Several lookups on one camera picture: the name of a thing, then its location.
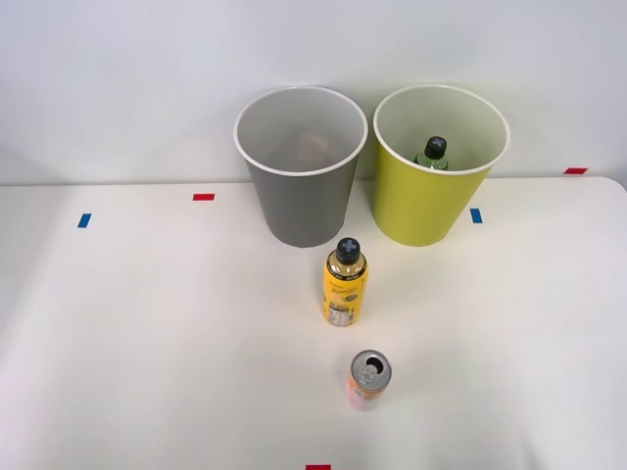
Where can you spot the green label plastic bottle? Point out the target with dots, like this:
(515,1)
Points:
(433,154)

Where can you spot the grey plastic waste bin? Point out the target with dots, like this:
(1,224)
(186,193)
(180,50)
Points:
(303,205)

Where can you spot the yellow label plastic bottle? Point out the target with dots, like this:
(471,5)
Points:
(344,294)

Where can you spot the yellow-green plastic waste bin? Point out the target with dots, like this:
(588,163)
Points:
(421,205)

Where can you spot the orange drink can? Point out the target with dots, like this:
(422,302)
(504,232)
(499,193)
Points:
(364,389)

